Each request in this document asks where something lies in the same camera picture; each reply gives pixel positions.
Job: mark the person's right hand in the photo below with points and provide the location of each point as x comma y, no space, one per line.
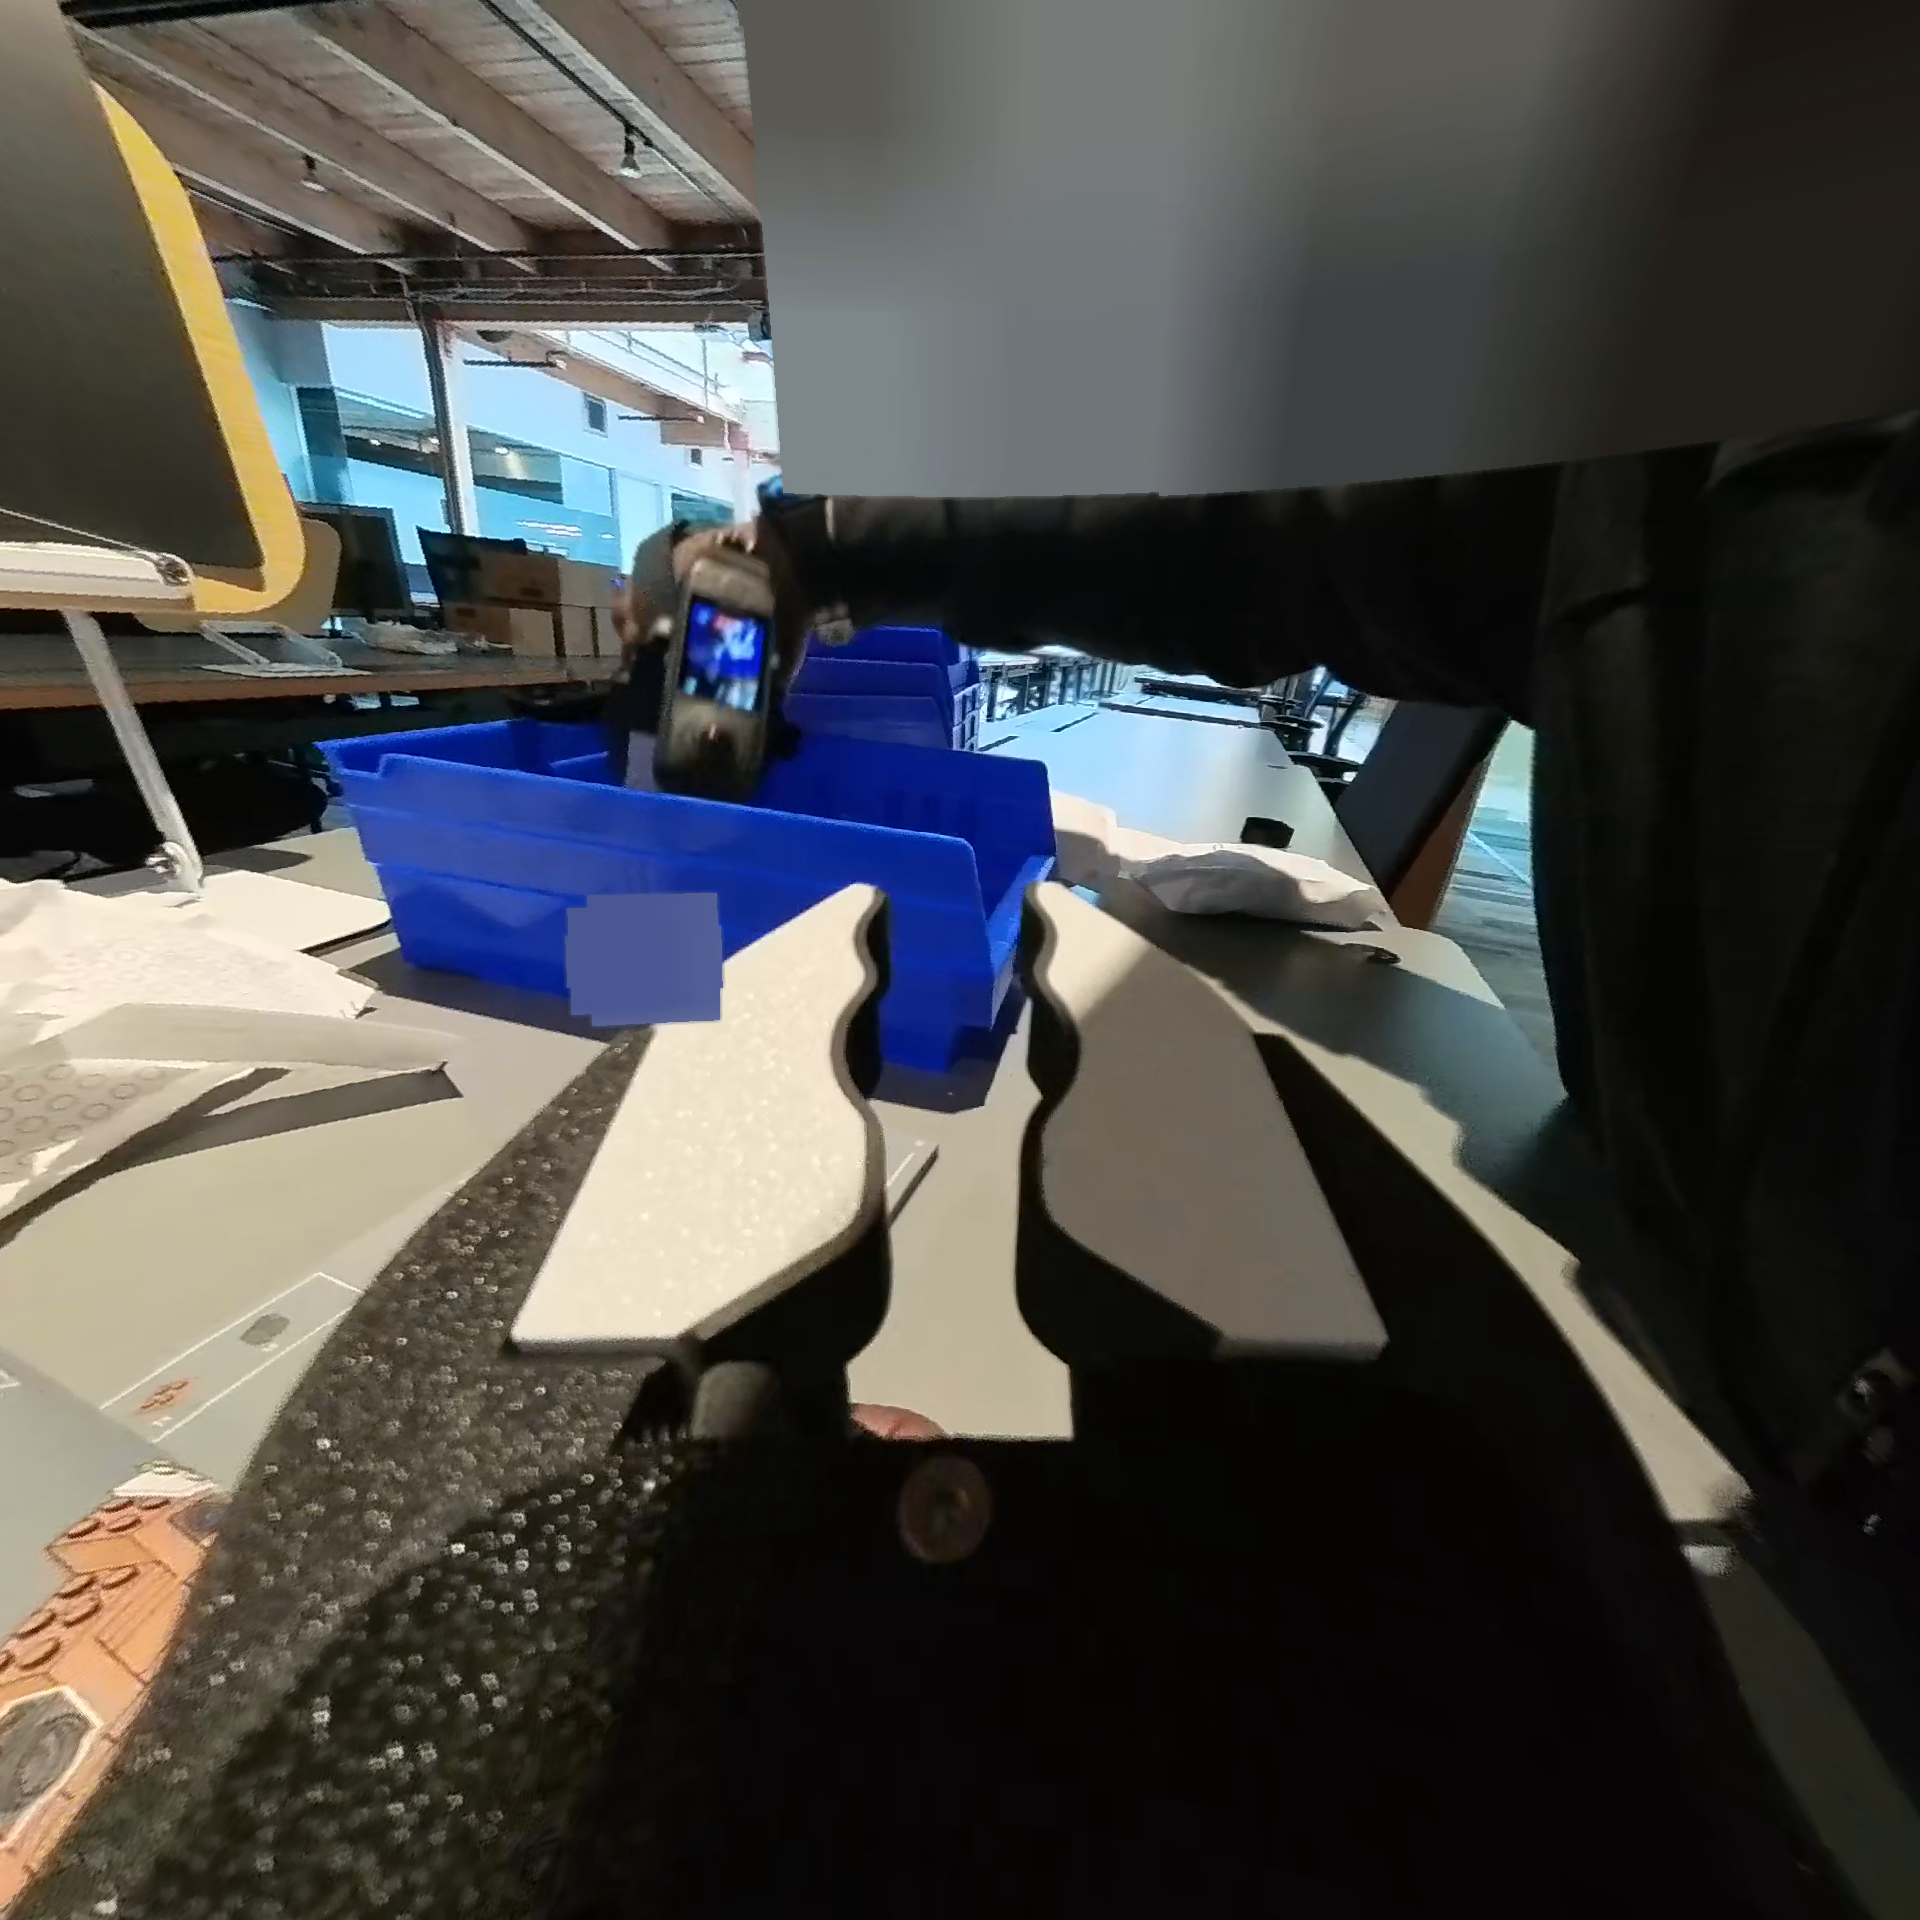
744,537

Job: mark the dark desk divider panel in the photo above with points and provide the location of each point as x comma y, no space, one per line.
1411,810

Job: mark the background monitor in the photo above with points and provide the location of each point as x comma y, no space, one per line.
359,556

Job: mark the stack of blue plastic bins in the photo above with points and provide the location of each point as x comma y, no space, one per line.
885,692

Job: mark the person's belt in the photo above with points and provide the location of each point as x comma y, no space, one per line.
1881,1412

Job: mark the background wooden desk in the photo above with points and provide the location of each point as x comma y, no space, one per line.
225,674

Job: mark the dark board with yellow rim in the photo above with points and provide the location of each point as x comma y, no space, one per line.
91,301

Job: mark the person's black jacket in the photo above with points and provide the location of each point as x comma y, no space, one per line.
1724,902

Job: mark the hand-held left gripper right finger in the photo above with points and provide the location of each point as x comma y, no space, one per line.
1185,1201

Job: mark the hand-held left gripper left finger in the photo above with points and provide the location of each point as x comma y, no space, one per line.
721,1185

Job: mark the grey desk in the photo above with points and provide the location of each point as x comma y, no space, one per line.
1320,974

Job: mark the large blue plastic bin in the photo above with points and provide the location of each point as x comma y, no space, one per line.
495,840

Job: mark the grey instruction booklet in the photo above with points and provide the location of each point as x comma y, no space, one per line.
300,1245

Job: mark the person's right forearm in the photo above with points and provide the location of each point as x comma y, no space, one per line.
1201,585

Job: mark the person's left hand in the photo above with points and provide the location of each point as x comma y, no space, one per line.
897,1422

